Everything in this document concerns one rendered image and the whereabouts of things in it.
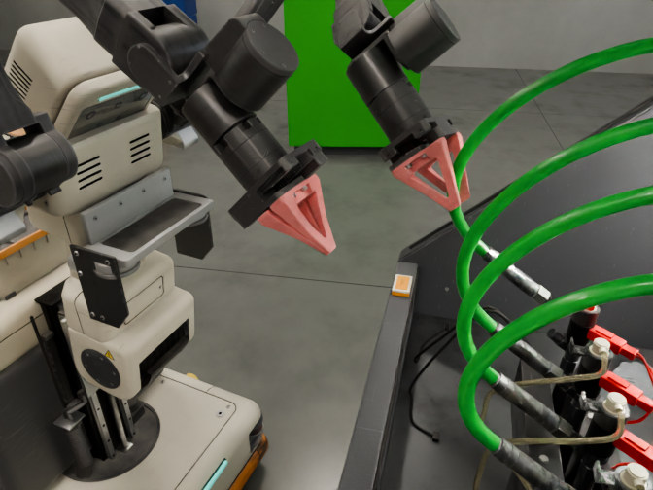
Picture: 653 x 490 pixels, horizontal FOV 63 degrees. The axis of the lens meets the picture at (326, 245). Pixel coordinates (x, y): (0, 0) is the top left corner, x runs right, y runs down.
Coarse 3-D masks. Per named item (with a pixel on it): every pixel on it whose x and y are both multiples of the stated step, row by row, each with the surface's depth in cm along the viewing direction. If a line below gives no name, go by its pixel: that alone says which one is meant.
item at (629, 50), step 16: (608, 48) 50; (624, 48) 49; (640, 48) 48; (576, 64) 51; (592, 64) 50; (544, 80) 52; (560, 80) 52; (512, 96) 54; (528, 96) 53; (496, 112) 55; (512, 112) 54; (480, 128) 56; (464, 144) 57; (464, 160) 58; (464, 224) 62; (480, 240) 63
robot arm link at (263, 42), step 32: (224, 32) 47; (256, 32) 47; (128, 64) 50; (160, 64) 49; (192, 64) 49; (224, 64) 48; (256, 64) 46; (288, 64) 47; (160, 96) 51; (256, 96) 49
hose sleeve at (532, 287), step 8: (480, 256) 64; (488, 256) 63; (496, 256) 63; (512, 264) 63; (504, 272) 63; (512, 272) 63; (520, 272) 63; (512, 280) 64; (520, 280) 63; (528, 280) 63; (520, 288) 64; (528, 288) 64; (536, 288) 64
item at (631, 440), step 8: (624, 432) 51; (616, 440) 50; (624, 440) 50; (632, 440) 49; (640, 440) 49; (624, 448) 50; (632, 448) 49; (640, 448) 49; (648, 448) 49; (632, 456) 50; (640, 456) 49; (648, 456) 48; (640, 464) 49; (648, 464) 48
